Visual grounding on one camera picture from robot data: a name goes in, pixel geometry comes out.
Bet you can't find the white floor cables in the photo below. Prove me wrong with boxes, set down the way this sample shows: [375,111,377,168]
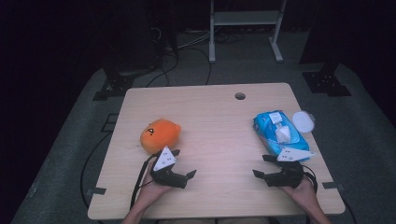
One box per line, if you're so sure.
[178,29,213,49]

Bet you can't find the black tape strip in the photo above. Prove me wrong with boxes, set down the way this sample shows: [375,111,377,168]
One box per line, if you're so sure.
[321,181,346,190]
[85,187,107,196]

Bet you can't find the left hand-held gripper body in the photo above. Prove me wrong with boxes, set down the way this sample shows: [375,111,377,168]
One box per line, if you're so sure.
[149,146,189,189]

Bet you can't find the orange plush toy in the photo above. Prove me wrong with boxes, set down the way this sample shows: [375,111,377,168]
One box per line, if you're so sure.
[139,118,182,155]

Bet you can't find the white wet wipe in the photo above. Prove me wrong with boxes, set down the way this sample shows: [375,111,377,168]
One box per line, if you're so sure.
[275,123,292,145]

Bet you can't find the person's right hand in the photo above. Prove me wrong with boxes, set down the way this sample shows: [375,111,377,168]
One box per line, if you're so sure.
[281,177,319,208]

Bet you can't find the person's left hand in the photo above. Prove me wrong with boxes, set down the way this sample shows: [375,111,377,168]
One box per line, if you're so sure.
[136,161,172,203]

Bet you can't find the black floor cable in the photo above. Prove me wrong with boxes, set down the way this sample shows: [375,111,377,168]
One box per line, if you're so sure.
[341,198,359,224]
[79,132,112,211]
[186,46,213,86]
[146,46,180,88]

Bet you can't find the left hand-held gripper cable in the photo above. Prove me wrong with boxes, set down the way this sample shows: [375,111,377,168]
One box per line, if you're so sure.
[130,154,160,210]

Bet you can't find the white metal stand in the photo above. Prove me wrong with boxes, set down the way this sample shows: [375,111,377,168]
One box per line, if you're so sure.
[208,0,288,64]

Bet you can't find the black stand base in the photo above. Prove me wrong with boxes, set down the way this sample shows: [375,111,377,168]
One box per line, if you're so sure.
[92,68,157,102]
[302,61,353,97]

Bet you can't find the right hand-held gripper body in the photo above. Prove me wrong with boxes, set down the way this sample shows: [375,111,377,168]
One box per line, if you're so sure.
[264,147,316,189]

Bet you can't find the black floor tape marking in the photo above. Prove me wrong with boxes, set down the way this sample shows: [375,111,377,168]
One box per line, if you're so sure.
[101,113,120,133]

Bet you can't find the blue wet wipes pack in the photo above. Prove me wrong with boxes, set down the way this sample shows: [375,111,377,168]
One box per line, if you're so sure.
[252,109,316,162]

